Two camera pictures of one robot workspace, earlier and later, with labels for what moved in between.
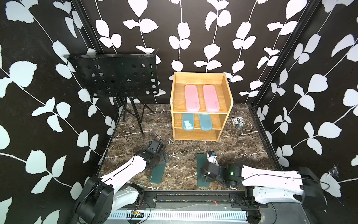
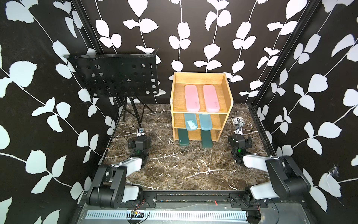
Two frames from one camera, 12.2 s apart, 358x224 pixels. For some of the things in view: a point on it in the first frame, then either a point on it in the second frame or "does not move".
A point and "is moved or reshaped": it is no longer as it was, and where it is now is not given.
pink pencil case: x=192 y=98 does not move
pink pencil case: x=211 y=102 does not move
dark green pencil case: x=157 y=173 → x=183 y=139
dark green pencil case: x=202 y=159 → x=206 y=139
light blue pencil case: x=205 y=122 does not move
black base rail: x=145 y=198 does not move
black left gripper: x=162 y=159 → x=131 y=145
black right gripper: x=205 y=179 → x=231 y=140
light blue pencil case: x=188 y=122 is moved or reshaped
